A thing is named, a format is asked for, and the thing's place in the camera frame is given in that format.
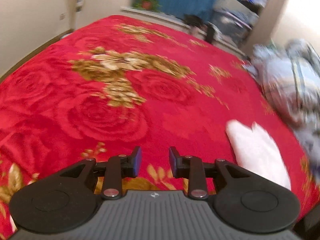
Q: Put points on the white small garment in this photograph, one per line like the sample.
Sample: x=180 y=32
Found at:
x=256 y=151

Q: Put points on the green potted plant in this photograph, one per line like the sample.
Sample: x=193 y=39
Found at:
x=148 y=5

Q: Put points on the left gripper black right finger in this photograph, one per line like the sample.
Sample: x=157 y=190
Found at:
x=240 y=198

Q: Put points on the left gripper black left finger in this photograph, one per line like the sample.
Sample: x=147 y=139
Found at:
x=70 y=197

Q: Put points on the cluttered storage shelf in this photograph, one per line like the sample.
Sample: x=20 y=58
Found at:
x=235 y=19

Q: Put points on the dark clothes pile on sill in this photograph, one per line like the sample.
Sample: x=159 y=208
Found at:
x=195 y=24

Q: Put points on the red floral bed blanket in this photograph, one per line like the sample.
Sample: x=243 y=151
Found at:
x=119 y=83

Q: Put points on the white window sill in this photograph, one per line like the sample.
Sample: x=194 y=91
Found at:
x=174 y=23

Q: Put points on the plaid crumpled quilt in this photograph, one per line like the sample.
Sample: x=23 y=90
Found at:
x=289 y=79

